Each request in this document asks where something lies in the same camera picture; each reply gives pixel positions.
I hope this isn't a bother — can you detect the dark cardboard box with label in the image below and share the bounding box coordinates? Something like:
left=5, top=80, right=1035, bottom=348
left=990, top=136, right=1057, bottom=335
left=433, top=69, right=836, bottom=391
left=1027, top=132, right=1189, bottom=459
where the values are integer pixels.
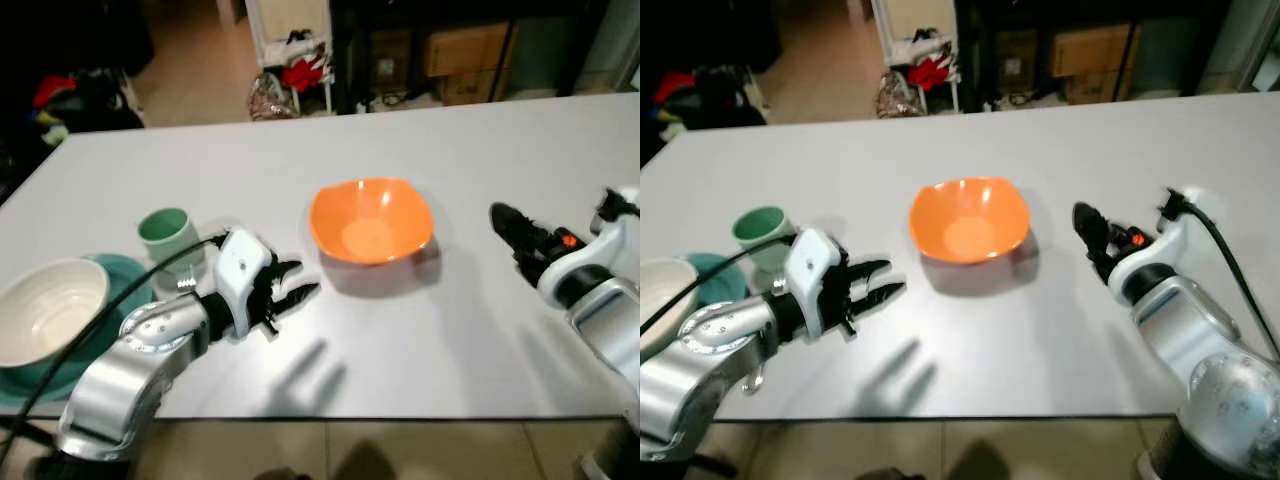
left=992, top=30, right=1041, bottom=93
left=368, top=30, right=418, bottom=93

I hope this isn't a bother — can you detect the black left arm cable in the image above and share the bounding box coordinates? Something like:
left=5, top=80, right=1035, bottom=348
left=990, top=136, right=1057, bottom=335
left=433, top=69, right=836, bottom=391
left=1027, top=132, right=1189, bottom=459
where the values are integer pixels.
left=640, top=233, right=803, bottom=339
left=0, top=234, right=229, bottom=456

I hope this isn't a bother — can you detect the brown cardboard box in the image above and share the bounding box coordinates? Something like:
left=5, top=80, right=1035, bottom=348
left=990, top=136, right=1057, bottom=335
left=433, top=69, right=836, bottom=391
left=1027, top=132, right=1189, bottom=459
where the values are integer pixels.
left=440, top=70, right=503, bottom=107
left=1066, top=70, right=1127, bottom=106
left=424, top=24, right=518, bottom=78
left=1050, top=24, right=1143, bottom=78

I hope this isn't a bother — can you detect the red cloth bundle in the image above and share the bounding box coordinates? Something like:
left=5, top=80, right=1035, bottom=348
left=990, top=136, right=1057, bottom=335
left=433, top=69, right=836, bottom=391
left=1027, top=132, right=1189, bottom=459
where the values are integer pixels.
left=281, top=57, right=328, bottom=93
left=908, top=56, right=956, bottom=93

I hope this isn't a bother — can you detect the red garment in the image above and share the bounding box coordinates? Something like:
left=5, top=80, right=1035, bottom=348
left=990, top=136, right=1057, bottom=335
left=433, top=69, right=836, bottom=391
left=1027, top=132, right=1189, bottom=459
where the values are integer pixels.
left=32, top=74, right=79, bottom=109
left=654, top=71, right=699, bottom=106

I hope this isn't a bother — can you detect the green ceramic cup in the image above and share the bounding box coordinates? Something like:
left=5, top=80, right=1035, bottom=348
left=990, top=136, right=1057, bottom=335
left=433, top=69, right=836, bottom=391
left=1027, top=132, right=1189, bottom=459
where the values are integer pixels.
left=136, top=206, right=207, bottom=278
left=731, top=204, right=798, bottom=274

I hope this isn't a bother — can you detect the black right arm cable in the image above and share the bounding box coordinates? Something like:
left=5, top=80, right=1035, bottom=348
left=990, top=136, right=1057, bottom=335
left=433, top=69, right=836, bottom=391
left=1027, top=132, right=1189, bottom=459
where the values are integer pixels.
left=1158, top=188, right=1280, bottom=363
left=598, top=188, right=640, bottom=219

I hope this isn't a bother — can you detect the teal plate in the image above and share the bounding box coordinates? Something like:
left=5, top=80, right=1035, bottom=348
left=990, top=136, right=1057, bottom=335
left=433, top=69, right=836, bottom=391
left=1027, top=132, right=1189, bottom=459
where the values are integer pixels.
left=680, top=251, right=748, bottom=313
left=0, top=252, right=158, bottom=408

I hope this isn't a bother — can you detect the black pile of bags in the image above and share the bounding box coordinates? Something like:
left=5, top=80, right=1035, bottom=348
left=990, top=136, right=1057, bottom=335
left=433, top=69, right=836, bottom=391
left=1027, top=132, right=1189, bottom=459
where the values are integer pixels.
left=640, top=64, right=771, bottom=166
left=0, top=66, right=148, bottom=176

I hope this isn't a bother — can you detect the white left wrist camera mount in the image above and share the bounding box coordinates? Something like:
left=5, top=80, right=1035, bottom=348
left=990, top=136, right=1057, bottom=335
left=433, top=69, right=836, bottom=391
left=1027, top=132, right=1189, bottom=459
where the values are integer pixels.
left=785, top=227, right=846, bottom=336
left=214, top=227, right=276, bottom=336

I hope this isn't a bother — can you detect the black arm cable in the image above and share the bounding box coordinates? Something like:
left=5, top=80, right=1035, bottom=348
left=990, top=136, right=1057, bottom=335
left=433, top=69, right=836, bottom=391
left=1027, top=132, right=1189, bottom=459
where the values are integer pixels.
left=0, top=234, right=229, bottom=456
left=1158, top=188, right=1280, bottom=363
left=640, top=233, right=803, bottom=339
left=598, top=188, right=640, bottom=219

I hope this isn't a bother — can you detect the patterned brown bag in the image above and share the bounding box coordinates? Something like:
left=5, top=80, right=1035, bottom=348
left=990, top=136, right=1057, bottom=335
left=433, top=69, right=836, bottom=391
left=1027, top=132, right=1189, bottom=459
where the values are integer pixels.
left=876, top=70, right=926, bottom=120
left=248, top=71, right=302, bottom=122

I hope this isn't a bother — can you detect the black metal shelf frame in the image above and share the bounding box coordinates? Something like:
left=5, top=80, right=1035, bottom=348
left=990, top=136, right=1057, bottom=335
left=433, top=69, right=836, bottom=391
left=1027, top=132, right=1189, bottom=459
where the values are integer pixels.
left=328, top=0, right=613, bottom=115
left=955, top=0, right=1236, bottom=113

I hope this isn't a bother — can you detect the orange plastic bowl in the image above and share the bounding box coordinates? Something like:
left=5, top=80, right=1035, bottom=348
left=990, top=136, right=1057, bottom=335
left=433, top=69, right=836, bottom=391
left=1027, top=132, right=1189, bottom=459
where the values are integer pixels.
left=907, top=176, right=1032, bottom=266
left=308, top=177, right=436, bottom=267

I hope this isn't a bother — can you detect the white storage rack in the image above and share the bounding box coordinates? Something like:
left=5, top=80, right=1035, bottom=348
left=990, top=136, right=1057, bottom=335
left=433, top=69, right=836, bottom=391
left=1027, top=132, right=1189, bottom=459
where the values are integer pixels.
left=870, top=0, right=964, bottom=115
left=244, top=0, right=338, bottom=117

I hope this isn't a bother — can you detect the white ceramic bowl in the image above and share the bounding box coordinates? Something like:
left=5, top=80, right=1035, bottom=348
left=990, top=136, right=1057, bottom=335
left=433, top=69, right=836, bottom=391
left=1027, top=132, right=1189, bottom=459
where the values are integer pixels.
left=0, top=258, right=112, bottom=370
left=640, top=257, right=702, bottom=358

